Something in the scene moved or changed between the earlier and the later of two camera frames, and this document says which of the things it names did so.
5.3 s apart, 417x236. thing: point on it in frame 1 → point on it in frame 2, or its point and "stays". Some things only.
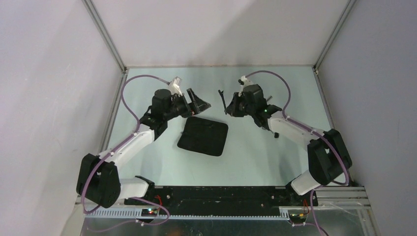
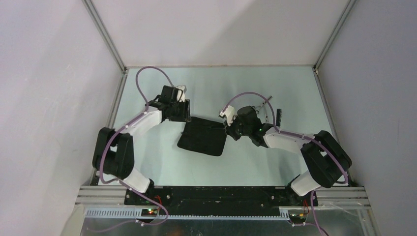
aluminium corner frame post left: (100, 22) stays
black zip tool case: (203, 135) stays
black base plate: (223, 200) stays
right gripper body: (240, 108) → (237, 130)
